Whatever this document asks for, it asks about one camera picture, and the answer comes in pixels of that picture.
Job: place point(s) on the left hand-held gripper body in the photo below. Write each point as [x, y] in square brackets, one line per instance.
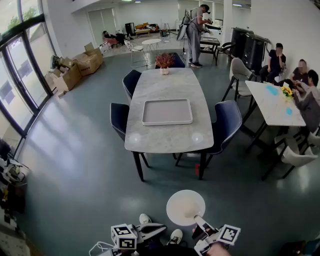
[123, 236]

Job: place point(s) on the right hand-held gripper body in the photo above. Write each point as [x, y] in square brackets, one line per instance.
[228, 235]

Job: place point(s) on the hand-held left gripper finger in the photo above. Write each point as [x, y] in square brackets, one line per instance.
[153, 227]
[151, 234]

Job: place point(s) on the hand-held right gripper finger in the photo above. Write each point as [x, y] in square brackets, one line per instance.
[203, 223]
[200, 232]

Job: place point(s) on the white round plate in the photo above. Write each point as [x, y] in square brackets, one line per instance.
[175, 200]

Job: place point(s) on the person's right forearm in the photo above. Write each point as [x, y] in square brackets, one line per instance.
[217, 250]

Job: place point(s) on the grey marble dining table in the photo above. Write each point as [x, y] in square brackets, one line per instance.
[170, 85]

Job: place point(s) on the person's white left shoe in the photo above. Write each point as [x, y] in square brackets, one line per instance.
[145, 218]

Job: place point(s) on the person's white shoe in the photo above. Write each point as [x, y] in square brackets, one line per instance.
[175, 236]
[145, 218]

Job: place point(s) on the person's white right shoe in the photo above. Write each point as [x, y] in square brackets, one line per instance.
[175, 236]

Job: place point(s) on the person's dark trousers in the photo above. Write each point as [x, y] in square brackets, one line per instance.
[172, 251]

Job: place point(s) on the red floor marker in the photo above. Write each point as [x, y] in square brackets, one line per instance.
[197, 169]

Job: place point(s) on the dark bag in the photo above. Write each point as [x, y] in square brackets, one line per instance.
[300, 248]

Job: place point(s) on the grey rectangular tray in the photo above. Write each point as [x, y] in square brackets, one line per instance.
[167, 112]

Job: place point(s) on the cluttered equipment cart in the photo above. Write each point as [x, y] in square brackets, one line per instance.
[12, 195]

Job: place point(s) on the white marble side table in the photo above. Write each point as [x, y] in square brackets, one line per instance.
[270, 107]

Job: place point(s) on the small light blue cloth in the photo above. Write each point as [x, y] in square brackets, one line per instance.
[289, 111]

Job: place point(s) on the large light blue cloth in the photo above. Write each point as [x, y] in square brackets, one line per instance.
[272, 90]

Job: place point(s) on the sunflowers in small vase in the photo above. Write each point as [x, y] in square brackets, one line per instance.
[287, 92]

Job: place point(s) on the red plant in white pot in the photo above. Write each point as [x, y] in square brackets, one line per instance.
[165, 61]

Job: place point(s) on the pile of cardboard boxes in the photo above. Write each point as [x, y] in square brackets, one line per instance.
[87, 63]

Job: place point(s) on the black cabinet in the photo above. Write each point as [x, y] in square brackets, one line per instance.
[255, 53]
[237, 41]

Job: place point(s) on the black armchair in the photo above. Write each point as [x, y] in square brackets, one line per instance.
[226, 47]

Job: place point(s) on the dark low table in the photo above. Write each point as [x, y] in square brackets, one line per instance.
[208, 41]

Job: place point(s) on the white round table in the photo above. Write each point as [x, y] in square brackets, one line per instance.
[151, 41]

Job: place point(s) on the pink lounge chair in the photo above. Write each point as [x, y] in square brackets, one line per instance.
[111, 42]

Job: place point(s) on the dark green machine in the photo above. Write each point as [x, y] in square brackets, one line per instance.
[164, 33]

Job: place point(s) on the yellow sofa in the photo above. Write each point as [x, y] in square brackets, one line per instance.
[145, 27]

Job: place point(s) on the black box unit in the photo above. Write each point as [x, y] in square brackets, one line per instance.
[130, 28]

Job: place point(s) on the grey roller blinds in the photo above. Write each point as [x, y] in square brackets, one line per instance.
[102, 25]

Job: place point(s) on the black-framed glass window wall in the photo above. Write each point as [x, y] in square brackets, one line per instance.
[15, 82]

